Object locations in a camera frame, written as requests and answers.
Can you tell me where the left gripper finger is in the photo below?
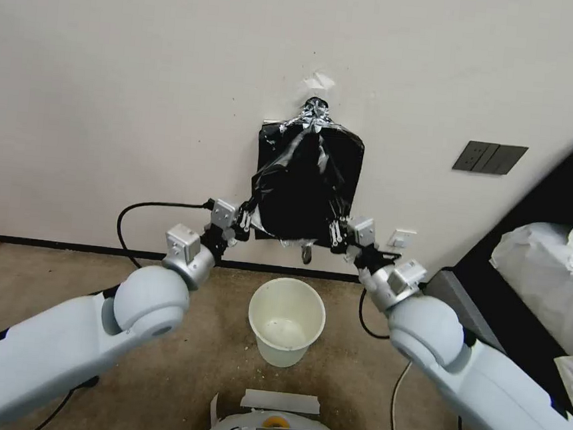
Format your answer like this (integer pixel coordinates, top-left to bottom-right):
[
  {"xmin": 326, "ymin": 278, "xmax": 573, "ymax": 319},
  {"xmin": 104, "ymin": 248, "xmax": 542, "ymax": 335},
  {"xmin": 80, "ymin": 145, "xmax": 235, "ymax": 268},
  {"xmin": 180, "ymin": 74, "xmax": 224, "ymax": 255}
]
[
  {"xmin": 235, "ymin": 199, "xmax": 260, "ymax": 229},
  {"xmin": 229, "ymin": 221, "xmax": 257, "ymax": 246}
]

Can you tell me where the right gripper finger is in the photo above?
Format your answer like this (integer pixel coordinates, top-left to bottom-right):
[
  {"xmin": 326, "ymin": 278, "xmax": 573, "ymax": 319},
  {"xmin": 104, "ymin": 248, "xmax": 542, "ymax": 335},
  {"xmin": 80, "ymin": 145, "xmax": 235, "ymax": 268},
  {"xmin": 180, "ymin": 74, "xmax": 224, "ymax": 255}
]
[
  {"xmin": 326, "ymin": 213, "xmax": 352, "ymax": 239},
  {"xmin": 324, "ymin": 231, "xmax": 351, "ymax": 256}
]

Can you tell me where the black plastic trash bag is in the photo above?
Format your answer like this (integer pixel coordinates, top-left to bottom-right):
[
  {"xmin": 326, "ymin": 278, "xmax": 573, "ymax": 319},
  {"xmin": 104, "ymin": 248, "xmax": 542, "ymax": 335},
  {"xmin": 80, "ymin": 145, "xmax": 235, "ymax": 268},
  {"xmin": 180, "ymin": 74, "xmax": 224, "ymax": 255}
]
[{"xmin": 243, "ymin": 91, "xmax": 363, "ymax": 257}]

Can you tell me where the white plastic trash bin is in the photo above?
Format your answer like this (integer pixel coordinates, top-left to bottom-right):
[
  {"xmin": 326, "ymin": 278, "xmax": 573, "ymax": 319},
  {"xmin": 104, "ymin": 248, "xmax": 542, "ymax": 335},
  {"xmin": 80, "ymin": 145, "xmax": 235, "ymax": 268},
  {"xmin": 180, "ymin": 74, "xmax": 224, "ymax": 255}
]
[{"xmin": 243, "ymin": 273, "xmax": 330, "ymax": 373}]

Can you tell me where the black baseboard strip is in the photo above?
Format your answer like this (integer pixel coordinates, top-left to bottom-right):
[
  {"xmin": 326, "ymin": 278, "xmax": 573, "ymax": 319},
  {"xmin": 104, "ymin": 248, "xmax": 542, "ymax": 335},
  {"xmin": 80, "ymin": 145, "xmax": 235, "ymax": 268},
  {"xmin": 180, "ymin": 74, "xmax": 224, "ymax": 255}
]
[{"xmin": 0, "ymin": 233, "xmax": 364, "ymax": 284}]

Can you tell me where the white bed sheet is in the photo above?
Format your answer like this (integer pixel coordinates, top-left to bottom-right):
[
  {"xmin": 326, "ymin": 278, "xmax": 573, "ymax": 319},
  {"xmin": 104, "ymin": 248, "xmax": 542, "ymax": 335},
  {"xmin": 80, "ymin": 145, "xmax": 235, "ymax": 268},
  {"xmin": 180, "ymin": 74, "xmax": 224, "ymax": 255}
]
[{"xmin": 476, "ymin": 217, "xmax": 573, "ymax": 417}]

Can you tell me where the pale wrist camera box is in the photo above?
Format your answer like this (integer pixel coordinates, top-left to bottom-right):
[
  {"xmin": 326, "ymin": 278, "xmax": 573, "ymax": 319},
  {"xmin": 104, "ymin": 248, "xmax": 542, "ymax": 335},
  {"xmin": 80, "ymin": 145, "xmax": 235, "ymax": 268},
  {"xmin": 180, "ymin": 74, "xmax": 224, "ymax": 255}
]
[
  {"xmin": 345, "ymin": 215, "xmax": 380, "ymax": 248},
  {"xmin": 209, "ymin": 198, "xmax": 239, "ymax": 229}
]

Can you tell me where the white wall socket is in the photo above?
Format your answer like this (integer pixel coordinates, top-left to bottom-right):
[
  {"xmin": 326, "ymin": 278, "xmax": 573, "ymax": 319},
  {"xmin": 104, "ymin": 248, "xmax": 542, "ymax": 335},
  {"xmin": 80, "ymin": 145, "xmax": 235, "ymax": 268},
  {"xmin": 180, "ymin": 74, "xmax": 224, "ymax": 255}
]
[{"xmin": 387, "ymin": 227, "xmax": 417, "ymax": 251}]

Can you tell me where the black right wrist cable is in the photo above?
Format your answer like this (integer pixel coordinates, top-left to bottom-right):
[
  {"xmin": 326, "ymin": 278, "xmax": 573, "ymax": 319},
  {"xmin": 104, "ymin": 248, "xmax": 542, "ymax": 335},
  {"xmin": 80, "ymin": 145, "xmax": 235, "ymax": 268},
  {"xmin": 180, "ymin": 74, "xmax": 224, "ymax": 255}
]
[{"xmin": 354, "ymin": 280, "xmax": 397, "ymax": 341}]

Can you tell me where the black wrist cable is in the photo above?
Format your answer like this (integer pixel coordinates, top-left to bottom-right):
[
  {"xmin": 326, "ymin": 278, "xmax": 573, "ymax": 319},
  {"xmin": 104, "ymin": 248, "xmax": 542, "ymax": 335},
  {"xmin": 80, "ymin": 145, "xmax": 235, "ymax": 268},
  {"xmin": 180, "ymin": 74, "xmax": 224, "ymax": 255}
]
[
  {"xmin": 113, "ymin": 190, "xmax": 219, "ymax": 277},
  {"xmin": 354, "ymin": 280, "xmax": 397, "ymax": 341}
]

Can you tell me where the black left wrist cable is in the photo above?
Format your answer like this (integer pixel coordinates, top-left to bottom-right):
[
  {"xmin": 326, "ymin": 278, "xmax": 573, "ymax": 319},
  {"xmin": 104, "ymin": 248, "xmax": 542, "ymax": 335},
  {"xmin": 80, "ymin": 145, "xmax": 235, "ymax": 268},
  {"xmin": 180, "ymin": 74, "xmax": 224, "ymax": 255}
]
[{"xmin": 113, "ymin": 190, "xmax": 219, "ymax": 277}]

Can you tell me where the white floor cable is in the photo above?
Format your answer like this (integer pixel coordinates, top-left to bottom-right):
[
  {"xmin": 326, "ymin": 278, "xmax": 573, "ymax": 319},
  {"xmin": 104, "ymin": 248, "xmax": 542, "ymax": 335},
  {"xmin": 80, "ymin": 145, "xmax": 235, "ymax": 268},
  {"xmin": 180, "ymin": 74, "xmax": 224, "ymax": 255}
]
[{"xmin": 387, "ymin": 357, "xmax": 414, "ymax": 430}]

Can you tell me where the torn white wall tape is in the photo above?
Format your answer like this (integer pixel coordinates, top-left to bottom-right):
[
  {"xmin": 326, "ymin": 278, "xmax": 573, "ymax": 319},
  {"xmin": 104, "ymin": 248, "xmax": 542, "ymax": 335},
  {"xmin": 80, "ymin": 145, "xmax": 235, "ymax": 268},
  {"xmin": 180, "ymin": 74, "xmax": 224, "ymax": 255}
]
[{"xmin": 300, "ymin": 68, "xmax": 338, "ymax": 93}]

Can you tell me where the dark wall switch panel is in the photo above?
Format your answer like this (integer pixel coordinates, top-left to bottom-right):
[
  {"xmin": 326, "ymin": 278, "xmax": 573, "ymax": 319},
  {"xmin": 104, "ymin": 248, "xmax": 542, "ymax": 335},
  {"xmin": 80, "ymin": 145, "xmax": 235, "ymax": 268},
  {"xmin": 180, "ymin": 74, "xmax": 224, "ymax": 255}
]
[{"xmin": 452, "ymin": 138, "xmax": 530, "ymax": 179}]

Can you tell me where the black bed frame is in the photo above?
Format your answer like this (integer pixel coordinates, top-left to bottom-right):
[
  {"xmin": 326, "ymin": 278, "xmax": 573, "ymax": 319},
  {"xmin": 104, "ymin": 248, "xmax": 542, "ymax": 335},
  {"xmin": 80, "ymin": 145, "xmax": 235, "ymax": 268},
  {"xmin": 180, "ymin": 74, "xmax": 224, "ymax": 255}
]
[{"xmin": 415, "ymin": 110, "xmax": 573, "ymax": 417}]

